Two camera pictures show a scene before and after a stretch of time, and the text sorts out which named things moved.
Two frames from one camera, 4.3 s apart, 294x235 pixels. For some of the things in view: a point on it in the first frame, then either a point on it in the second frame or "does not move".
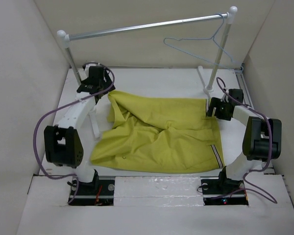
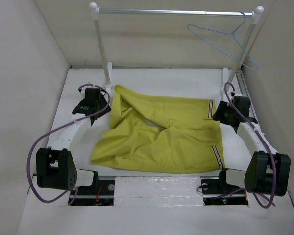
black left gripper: [107, 81] → [102, 103]
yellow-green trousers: [153, 135] does not move
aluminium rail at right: [247, 99] does not move
